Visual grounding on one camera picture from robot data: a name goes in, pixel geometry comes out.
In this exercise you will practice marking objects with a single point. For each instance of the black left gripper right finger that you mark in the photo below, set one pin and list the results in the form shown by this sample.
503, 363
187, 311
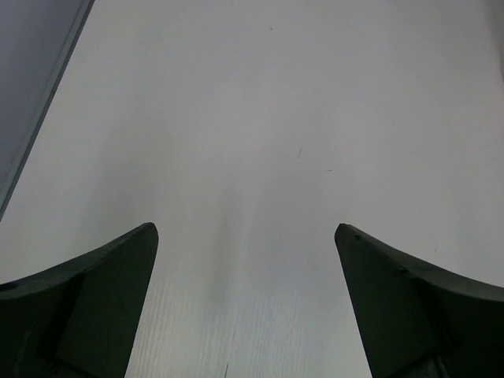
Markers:
416, 319

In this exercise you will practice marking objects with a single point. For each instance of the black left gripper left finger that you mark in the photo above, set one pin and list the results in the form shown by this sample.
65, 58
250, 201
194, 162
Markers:
79, 318

